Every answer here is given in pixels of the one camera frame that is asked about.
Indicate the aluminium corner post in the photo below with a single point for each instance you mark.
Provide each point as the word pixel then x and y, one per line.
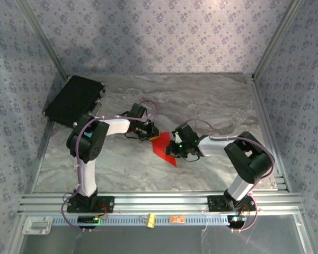
pixel 44 39
pixel 276 39

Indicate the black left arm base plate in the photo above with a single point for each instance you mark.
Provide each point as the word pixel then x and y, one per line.
pixel 108 203

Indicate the aluminium side rail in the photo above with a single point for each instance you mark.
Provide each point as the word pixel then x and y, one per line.
pixel 48 132
pixel 269 132

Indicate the red cloth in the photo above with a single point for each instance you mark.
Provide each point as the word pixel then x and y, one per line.
pixel 161 145

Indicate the chrome case latch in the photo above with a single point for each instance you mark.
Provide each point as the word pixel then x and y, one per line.
pixel 102 91

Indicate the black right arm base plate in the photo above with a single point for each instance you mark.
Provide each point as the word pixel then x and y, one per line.
pixel 214 203

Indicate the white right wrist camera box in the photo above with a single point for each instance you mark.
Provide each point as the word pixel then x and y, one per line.
pixel 177 137

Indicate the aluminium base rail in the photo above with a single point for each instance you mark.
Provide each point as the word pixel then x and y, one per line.
pixel 161 202

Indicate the black ribbed carrying case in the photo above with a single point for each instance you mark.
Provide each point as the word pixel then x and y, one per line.
pixel 71 100

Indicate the white plastic bracket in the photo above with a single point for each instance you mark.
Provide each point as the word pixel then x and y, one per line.
pixel 37 225

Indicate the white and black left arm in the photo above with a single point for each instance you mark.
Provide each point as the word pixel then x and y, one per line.
pixel 87 180

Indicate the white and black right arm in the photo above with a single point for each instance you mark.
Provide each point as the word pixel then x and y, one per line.
pixel 214 145

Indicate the orange label tag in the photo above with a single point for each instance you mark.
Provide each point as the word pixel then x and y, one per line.
pixel 177 219

